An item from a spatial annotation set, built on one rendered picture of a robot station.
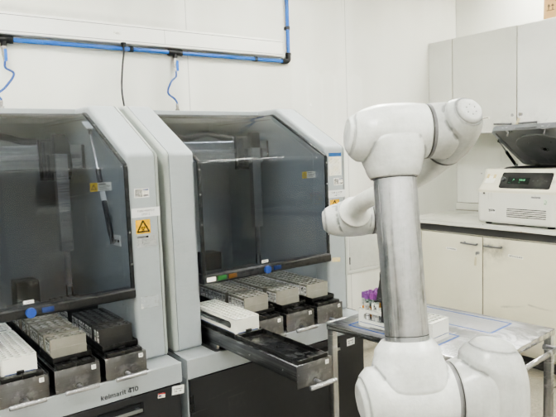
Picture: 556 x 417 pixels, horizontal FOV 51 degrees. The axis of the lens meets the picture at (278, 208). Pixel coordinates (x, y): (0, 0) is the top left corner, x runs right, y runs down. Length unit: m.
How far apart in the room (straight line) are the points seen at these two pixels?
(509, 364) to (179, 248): 1.15
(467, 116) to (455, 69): 3.17
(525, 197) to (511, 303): 0.69
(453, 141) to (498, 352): 0.49
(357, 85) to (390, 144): 2.80
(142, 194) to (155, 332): 0.48
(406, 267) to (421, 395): 0.28
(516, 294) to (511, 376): 2.63
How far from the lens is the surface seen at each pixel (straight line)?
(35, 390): 1.90
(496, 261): 4.07
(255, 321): 2.06
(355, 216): 1.82
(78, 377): 1.92
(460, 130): 1.40
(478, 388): 1.41
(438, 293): 4.40
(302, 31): 3.87
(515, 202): 3.95
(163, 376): 2.04
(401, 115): 1.38
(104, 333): 2.00
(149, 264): 2.03
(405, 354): 1.34
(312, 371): 1.79
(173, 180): 2.04
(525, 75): 4.25
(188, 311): 2.13
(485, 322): 2.15
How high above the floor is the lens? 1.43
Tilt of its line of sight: 6 degrees down
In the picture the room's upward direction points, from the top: 2 degrees counter-clockwise
